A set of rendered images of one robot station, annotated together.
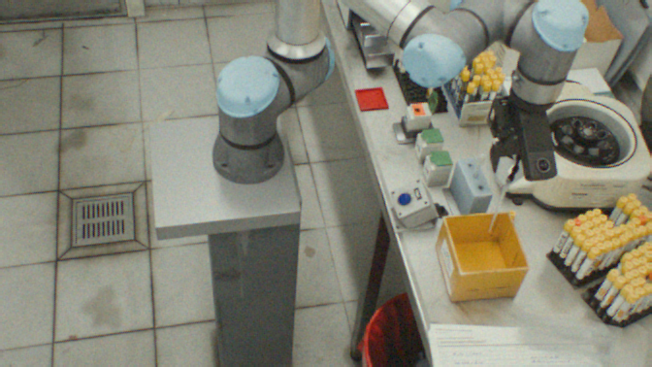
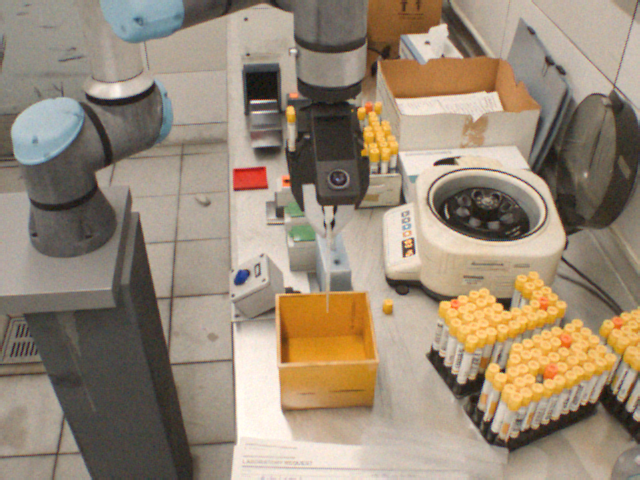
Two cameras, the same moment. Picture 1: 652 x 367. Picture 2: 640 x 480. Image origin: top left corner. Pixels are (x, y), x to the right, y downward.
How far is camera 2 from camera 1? 65 cm
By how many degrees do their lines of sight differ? 12
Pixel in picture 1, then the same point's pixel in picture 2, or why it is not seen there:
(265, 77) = (63, 116)
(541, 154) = (338, 164)
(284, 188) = (101, 263)
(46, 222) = not seen: outside the picture
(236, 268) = (74, 371)
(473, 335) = (297, 454)
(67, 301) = not seen: outside the picture
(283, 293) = (145, 410)
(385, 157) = (247, 238)
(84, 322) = not seen: outside the picture
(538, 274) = (411, 378)
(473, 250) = (328, 345)
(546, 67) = (317, 20)
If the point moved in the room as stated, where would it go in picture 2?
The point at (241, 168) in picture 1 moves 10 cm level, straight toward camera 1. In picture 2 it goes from (48, 235) to (30, 277)
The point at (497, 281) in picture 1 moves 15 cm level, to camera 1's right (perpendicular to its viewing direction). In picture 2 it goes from (336, 380) to (449, 391)
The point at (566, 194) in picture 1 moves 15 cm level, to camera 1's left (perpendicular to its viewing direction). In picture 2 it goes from (456, 277) to (361, 268)
